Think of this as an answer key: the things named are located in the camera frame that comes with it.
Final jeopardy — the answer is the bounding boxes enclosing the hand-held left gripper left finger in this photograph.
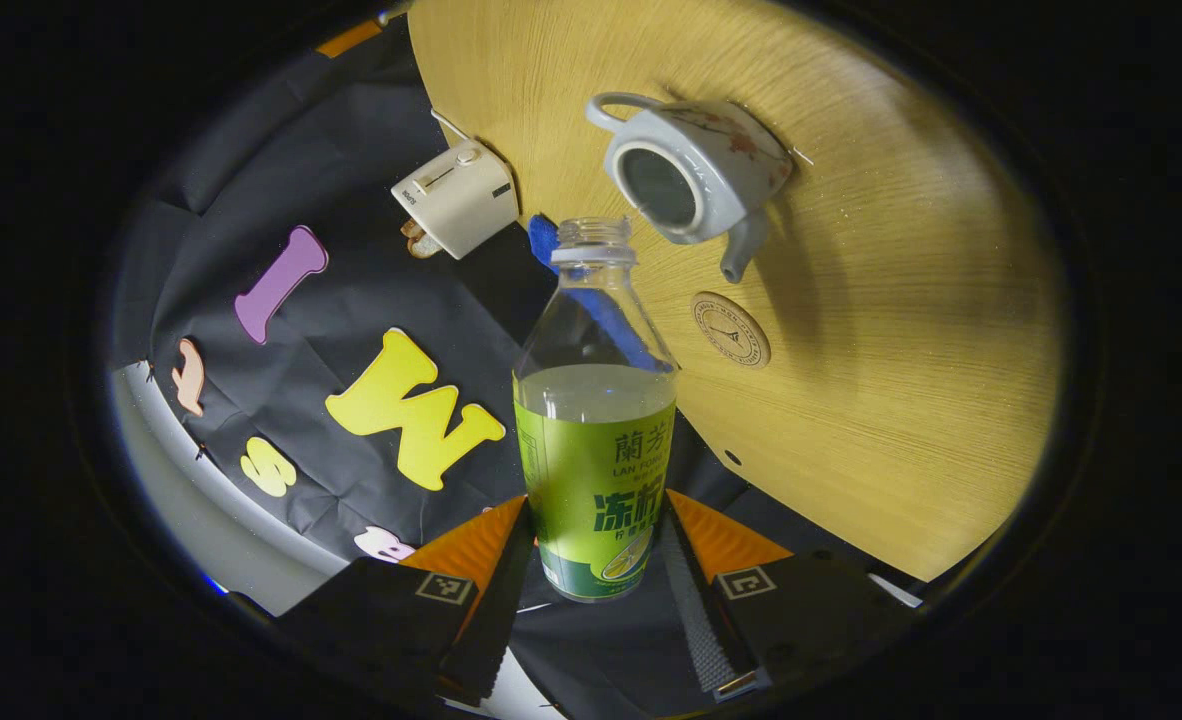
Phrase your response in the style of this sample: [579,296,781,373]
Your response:
[276,495,537,706]

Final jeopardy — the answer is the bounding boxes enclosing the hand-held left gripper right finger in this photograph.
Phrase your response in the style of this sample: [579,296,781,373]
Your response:
[659,488,912,701]

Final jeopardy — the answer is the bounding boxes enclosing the green label water bottle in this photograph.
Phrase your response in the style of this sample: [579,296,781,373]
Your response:
[511,217,679,604]

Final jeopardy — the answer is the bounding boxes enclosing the round wooden coaster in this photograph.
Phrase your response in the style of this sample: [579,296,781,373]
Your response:
[691,291,772,369]

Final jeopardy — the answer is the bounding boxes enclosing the blue cloth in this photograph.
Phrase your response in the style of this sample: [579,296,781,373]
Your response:
[528,213,560,273]

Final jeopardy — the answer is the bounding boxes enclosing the bread slice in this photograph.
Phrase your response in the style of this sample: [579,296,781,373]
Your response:
[400,218,444,259]

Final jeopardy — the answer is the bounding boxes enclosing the white toaster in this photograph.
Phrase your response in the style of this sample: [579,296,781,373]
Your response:
[391,140,520,261]

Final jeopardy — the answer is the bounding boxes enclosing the black backdrop cloth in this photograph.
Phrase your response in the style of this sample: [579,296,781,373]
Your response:
[111,20,912,716]

